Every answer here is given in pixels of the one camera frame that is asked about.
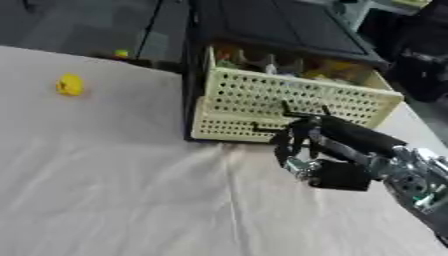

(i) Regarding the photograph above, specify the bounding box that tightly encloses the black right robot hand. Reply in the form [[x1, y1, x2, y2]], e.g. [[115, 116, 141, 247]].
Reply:
[[267, 115, 410, 192]]

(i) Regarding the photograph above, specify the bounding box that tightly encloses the pale perforated open drawer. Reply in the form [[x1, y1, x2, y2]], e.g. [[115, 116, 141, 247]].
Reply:
[[201, 42, 406, 130]]

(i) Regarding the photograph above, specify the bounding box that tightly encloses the pale perforated closed drawer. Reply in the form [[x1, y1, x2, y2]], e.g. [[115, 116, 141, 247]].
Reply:
[[189, 96, 294, 144]]

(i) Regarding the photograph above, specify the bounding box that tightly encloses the black cabinet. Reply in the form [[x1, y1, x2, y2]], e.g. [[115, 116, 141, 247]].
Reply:
[[180, 0, 392, 142]]

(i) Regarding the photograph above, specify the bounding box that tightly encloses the black tripod leg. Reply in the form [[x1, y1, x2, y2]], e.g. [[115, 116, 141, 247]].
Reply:
[[134, 0, 167, 60]]

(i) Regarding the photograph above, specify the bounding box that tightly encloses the yellow toy fruit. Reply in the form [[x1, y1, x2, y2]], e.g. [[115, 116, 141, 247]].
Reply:
[[54, 72, 86, 97]]

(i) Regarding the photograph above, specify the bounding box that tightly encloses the black drawer handle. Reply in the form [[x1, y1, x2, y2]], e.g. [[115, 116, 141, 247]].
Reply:
[[250, 121, 289, 134], [280, 100, 333, 118]]

